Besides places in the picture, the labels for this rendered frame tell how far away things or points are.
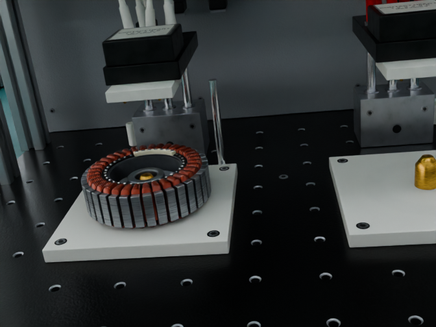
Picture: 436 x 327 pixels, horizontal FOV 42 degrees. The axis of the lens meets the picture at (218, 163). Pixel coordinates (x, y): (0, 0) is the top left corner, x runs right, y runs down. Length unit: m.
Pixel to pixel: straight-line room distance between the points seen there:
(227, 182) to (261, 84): 0.22
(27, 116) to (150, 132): 0.18
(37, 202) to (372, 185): 0.32
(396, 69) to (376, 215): 0.12
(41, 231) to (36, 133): 0.22
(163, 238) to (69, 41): 0.37
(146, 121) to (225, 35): 0.17
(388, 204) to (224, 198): 0.14
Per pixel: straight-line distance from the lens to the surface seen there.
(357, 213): 0.47
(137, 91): 0.50
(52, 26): 0.76
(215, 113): 0.55
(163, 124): 0.61
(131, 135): 0.64
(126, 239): 0.46
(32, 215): 0.57
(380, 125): 0.62
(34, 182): 0.64
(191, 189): 0.47
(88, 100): 0.77
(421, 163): 0.50
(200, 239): 0.44
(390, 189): 0.51
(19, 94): 0.73
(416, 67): 0.50
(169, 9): 0.59
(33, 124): 0.73
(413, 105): 0.62
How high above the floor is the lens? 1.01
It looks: 23 degrees down
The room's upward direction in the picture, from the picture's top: 7 degrees counter-clockwise
